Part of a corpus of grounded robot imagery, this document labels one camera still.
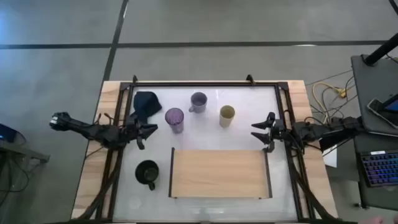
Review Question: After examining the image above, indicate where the dark blue cloth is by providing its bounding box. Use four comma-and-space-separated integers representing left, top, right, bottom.
132, 91, 163, 124

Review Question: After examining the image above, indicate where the black metal table frame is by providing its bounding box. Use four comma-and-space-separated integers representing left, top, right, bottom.
71, 81, 343, 223

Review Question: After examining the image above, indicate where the backlit computer keyboard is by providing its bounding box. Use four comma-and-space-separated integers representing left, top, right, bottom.
359, 150, 398, 187

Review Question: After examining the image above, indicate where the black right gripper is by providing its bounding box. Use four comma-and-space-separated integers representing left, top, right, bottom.
251, 111, 287, 145

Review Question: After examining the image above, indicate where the smartphone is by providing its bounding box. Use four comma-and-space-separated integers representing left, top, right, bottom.
366, 98, 398, 130

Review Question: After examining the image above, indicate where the grey side desk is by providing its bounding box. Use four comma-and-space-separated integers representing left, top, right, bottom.
350, 54, 398, 210

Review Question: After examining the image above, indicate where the person's hand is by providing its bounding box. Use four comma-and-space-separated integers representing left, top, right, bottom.
359, 215, 398, 224

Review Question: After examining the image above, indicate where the black pole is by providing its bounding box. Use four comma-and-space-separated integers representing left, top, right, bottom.
363, 32, 398, 66

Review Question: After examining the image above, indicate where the purple glass tumbler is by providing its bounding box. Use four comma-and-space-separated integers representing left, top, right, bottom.
164, 107, 185, 134

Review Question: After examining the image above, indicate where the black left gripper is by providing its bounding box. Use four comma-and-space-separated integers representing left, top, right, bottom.
125, 114, 159, 143

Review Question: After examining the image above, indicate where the yellow cable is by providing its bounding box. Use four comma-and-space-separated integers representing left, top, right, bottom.
312, 81, 348, 125

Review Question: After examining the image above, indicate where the white paper sheet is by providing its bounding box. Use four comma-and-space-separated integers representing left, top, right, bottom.
323, 146, 338, 169

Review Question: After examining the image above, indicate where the grey ceramic mug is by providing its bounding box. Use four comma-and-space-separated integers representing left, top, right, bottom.
188, 91, 208, 114

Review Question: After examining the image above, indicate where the grey metal stand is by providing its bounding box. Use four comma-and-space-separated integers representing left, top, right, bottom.
0, 123, 50, 163

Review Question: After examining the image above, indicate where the cream plastic cup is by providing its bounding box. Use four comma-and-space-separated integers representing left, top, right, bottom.
219, 105, 236, 128

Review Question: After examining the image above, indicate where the black bar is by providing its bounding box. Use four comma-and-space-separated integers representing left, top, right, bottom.
318, 130, 364, 152

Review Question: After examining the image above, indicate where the black ceramic mug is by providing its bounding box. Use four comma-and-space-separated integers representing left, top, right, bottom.
134, 159, 160, 192

